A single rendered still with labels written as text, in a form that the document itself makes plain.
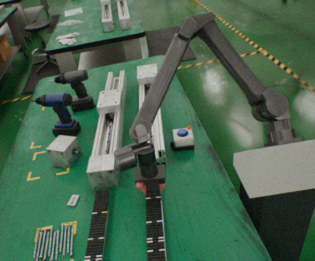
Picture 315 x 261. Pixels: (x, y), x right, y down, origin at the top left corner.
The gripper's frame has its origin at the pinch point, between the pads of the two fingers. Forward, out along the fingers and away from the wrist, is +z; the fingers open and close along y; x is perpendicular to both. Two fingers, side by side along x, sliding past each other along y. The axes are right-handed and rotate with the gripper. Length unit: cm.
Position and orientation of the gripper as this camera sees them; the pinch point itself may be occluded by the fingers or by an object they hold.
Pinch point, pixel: (152, 191)
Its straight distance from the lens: 105.0
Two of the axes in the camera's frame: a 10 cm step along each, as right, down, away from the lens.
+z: 1.5, 7.9, 5.9
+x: -0.1, 6.0, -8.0
